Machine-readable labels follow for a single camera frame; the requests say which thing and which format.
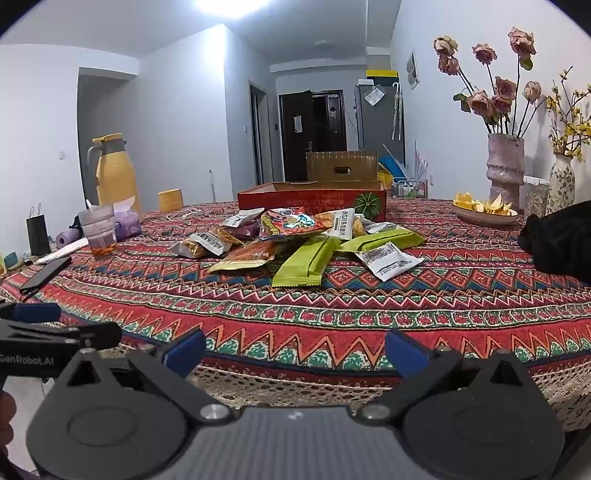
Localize white paper wrapper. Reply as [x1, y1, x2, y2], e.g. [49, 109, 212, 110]
[36, 237, 89, 265]

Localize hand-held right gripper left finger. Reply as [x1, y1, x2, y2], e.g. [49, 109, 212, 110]
[53, 330, 232, 423]

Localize wall picture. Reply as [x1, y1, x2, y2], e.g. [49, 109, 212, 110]
[406, 52, 421, 90]

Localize brown box with handle hole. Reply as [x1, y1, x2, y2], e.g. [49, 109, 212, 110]
[305, 150, 379, 183]

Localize pink textured vase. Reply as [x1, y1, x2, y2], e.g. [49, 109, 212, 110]
[487, 133, 526, 210]

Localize dried rose bouquet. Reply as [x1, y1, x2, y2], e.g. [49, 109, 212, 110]
[433, 27, 543, 138]

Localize grey refrigerator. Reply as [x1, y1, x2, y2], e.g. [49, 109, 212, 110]
[355, 78, 406, 164]

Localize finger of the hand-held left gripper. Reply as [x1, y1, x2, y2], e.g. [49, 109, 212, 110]
[0, 322, 123, 350]
[0, 302, 62, 324]

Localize green snack packet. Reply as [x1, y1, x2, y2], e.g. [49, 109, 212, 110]
[335, 229, 426, 254]
[271, 234, 342, 288]

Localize red cardboard box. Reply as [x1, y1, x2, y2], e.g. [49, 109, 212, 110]
[237, 180, 387, 223]

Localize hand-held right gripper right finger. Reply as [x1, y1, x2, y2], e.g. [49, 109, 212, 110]
[358, 329, 539, 425]

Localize clear plastic cup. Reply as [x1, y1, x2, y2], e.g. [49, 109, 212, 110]
[78, 199, 117, 257]

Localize clear white-label snack packet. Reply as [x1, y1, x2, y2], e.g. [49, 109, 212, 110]
[325, 208, 370, 241]
[168, 228, 243, 259]

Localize dark entrance door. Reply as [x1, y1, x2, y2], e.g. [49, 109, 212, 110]
[278, 90, 347, 183]

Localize black phone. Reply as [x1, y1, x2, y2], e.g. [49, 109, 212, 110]
[19, 256, 73, 291]

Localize pink snack packet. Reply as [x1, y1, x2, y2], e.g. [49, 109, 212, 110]
[231, 220, 262, 240]

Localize purple tissue pack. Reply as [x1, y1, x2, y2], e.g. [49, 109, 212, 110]
[113, 210, 143, 241]

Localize grey interior door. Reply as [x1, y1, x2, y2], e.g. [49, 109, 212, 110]
[249, 80, 275, 185]

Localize clear jar of seeds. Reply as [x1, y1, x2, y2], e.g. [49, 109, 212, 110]
[523, 175, 551, 217]

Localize hanging white umbrellas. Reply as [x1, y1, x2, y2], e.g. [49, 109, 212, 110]
[392, 83, 403, 141]

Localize black paper bag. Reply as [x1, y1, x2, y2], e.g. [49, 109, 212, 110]
[25, 203, 52, 258]

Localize yellow cup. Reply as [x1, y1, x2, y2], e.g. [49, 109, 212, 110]
[158, 188, 184, 213]

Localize yellow flower branches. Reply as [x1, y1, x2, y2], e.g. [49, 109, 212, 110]
[546, 69, 591, 162]

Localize yellow thermos jug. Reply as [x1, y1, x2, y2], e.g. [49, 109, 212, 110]
[88, 133, 143, 214]

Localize wire rack with bottles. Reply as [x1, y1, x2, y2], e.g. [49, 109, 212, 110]
[392, 178, 428, 199]

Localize shallow ceramic plate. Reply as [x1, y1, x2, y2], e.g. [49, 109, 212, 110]
[450, 200, 519, 227]

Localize black cloth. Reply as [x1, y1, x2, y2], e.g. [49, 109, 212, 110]
[517, 199, 591, 278]

